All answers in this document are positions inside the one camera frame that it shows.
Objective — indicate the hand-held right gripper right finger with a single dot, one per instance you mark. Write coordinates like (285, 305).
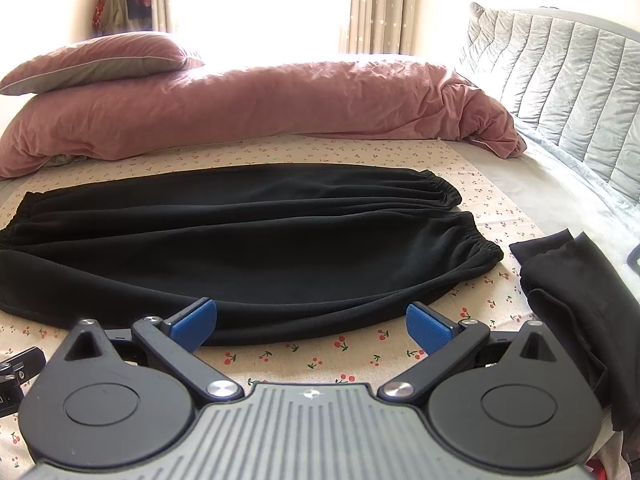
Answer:
(427, 327)

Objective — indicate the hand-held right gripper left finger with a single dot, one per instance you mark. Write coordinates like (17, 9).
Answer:
(192, 325)

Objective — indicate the black pants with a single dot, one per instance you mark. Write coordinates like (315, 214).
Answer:
(250, 240)

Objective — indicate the folded black garment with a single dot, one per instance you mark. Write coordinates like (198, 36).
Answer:
(575, 300)

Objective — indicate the light blue bed sheet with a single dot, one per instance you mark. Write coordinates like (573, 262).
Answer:
(560, 195)

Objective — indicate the cherry print cloth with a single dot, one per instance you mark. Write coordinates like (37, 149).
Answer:
(350, 152)

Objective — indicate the pink duvet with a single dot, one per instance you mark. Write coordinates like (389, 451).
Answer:
(280, 105)

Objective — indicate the pink pillow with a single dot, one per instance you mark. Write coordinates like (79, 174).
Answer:
(100, 57)

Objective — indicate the grey quilted headboard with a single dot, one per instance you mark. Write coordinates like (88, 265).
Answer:
(565, 75)

